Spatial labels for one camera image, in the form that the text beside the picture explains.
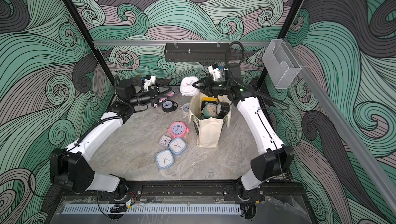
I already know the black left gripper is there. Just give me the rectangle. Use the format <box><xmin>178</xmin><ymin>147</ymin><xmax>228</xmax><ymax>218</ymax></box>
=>
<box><xmin>128</xmin><ymin>85</ymin><xmax>171</xmax><ymax>109</ymax></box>

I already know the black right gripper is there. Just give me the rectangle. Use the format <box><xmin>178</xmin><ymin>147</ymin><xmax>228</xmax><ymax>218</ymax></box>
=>
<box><xmin>194</xmin><ymin>78</ymin><xmax>232</xmax><ymax>98</ymax></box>

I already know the white square alarm clock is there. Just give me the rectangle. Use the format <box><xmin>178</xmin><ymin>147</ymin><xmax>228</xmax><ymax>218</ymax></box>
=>
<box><xmin>180</xmin><ymin>76</ymin><xmax>199</xmax><ymax>96</ymax></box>

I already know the yellow rectangular alarm clock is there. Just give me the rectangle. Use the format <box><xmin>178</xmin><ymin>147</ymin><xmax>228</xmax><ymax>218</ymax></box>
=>
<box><xmin>201</xmin><ymin>97</ymin><xmax>217</xmax><ymax>108</ymax></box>

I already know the green round alarm clock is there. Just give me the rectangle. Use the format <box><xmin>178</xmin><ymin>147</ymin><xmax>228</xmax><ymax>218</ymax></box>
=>
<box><xmin>203</xmin><ymin>103</ymin><xmax>219</xmax><ymax>118</ymax></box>

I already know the black twin-bell alarm clock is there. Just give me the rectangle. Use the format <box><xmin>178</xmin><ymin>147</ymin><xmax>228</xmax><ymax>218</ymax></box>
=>
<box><xmin>216</xmin><ymin>102</ymin><xmax>230</xmax><ymax>118</ymax></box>

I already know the pink twin-bell alarm clock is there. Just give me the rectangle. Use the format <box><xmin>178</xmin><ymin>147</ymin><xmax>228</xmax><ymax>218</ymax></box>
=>
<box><xmin>168</xmin><ymin>121</ymin><xmax>190</xmax><ymax>139</ymax></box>

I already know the cream floral canvas bag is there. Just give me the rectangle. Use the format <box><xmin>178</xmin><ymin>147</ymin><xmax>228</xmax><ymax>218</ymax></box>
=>
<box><xmin>188</xmin><ymin>93</ymin><xmax>232</xmax><ymax>148</ymax></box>

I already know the small pink square clock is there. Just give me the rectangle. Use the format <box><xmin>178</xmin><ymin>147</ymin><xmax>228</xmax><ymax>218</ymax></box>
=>
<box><xmin>158</xmin><ymin>135</ymin><xmax>172</xmax><ymax>147</ymax></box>

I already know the light blue square clock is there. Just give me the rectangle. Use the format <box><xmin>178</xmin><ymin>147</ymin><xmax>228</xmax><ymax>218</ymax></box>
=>
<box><xmin>168</xmin><ymin>137</ymin><xmax>187</xmax><ymax>156</ymax></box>

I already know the blue square alarm clock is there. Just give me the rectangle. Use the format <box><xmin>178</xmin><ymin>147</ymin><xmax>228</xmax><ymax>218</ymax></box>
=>
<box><xmin>155</xmin><ymin>149</ymin><xmax>174</xmax><ymax>169</ymax></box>

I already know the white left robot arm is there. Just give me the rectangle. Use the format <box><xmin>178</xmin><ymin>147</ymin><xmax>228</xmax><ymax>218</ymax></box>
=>
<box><xmin>49</xmin><ymin>76</ymin><xmax>173</xmax><ymax>199</ymax></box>

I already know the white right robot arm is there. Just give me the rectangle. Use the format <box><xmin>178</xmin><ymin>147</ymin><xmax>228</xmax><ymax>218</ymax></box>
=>
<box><xmin>191</xmin><ymin>65</ymin><xmax>294</xmax><ymax>192</ymax></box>

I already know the small black twin-bell clock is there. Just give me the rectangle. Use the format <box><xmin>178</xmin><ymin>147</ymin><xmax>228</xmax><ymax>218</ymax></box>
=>
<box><xmin>161</xmin><ymin>100</ymin><xmax>178</xmax><ymax>113</ymax></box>

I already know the small white round clock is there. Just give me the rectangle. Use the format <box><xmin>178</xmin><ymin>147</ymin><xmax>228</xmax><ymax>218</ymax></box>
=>
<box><xmin>182</xmin><ymin>103</ymin><xmax>190</xmax><ymax>113</ymax></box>

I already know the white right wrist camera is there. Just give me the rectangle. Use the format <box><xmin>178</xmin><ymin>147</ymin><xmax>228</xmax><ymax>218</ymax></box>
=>
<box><xmin>208</xmin><ymin>64</ymin><xmax>224</xmax><ymax>82</ymax></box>

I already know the black perforated wall shelf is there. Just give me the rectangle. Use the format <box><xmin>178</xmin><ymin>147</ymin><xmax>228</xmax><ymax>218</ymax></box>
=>
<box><xmin>164</xmin><ymin>42</ymin><xmax>229</xmax><ymax>63</ymax></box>

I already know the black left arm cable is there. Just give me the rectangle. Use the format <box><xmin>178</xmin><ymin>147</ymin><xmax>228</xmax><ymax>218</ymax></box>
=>
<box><xmin>27</xmin><ymin>75</ymin><xmax>137</xmax><ymax>198</ymax></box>

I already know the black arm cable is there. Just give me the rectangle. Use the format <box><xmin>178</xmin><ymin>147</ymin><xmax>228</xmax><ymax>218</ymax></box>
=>
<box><xmin>27</xmin><ymin>75</ymin><xmax>137</xmax><ymax>198</ymax></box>
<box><xmin>225</xmin><ymin>41</ymin><xmax>290</xmax><ymax>108</ymax></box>

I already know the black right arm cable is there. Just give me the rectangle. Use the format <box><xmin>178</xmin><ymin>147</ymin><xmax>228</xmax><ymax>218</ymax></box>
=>
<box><xmin>225</xmin><ymin>41</ymin><xmax>290</xmax><ymax>108</ymax></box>

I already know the aluminium back rail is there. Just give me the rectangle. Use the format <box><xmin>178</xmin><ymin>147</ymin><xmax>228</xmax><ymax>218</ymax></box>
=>
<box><xmin>93</xmin><ymin>39</ymin><xmax>270</xmax><ymax>47</ymax></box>

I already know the aluminium rail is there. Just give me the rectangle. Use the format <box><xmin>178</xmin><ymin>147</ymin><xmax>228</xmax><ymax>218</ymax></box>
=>
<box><xmin>93</xmin><ymin>39</ymin><xmax>270</xmax><ymax>47</ymax></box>
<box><xmin>282</xmin><ymin>40</ymin><xmax>396</xmax><ymax>214</ymax></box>

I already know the clear plastic wall holder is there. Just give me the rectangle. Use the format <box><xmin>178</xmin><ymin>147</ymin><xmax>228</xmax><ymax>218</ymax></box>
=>
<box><xmin>263</xmin><ymin>39</ymin><xmax>301</xmax><ymax>90</ymax></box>

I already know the aluminium right rail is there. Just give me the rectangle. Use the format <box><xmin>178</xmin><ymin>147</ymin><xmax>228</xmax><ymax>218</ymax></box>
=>
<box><xmin>282</xmin><ymin>40</ymin><xmax>396</xmax><ymax>214</ymax></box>

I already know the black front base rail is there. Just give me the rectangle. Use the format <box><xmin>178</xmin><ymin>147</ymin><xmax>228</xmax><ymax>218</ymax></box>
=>
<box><xmin>58</xmin><ymin>180</ymin><xmax>307</xmax><ymax>202</ymax></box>

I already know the white slotted cable duct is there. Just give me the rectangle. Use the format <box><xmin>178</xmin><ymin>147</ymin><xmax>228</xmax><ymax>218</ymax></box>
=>
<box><xmin>61</xmin><ymin>204</ymin><xmax>241</xmax><ymax>215</ymax></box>

